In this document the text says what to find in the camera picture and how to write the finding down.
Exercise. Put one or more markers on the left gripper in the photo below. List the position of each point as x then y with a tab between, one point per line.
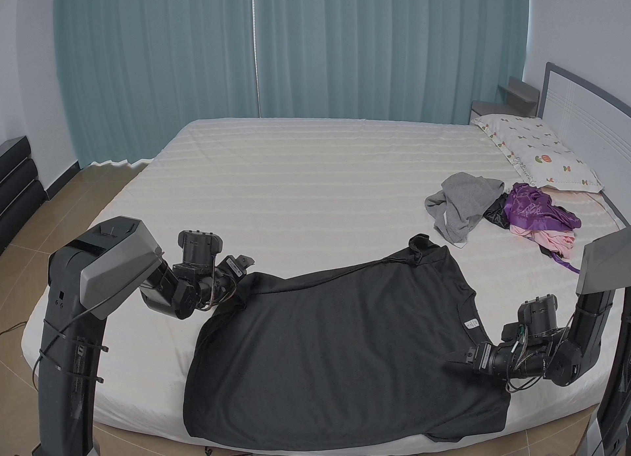
232	271

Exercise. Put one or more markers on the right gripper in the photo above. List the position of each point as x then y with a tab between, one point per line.
480	359

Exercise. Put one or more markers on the black T-shirt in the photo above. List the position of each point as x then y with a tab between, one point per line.
320	345

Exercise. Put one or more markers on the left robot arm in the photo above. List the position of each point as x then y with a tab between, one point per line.
113	256

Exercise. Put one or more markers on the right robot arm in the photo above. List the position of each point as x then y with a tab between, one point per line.
591	316

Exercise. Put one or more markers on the bed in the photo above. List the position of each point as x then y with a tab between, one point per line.
296	187

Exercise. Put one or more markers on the pink garment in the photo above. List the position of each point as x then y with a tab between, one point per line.
552	242

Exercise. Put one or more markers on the black shiny garment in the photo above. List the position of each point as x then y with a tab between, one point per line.
498	215

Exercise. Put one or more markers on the purple satin garment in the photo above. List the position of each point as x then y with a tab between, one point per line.
532	207

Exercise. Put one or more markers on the grey garment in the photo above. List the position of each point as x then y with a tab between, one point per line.
463	197

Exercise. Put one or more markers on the white printed pillow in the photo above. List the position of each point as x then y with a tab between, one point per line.
537	148

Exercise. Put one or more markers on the dark chest of drawers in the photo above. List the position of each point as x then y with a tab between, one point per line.
17	187

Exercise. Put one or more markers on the blue-green curtain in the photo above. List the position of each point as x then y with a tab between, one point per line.
157	49
384	35

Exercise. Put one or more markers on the grey bedside table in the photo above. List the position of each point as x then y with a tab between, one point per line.
512	99

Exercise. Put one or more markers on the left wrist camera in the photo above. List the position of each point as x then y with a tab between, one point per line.
199	248

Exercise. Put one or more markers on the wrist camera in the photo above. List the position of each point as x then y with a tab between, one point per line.
199	248
537	318

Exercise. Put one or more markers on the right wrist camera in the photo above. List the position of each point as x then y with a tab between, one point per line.
537	318

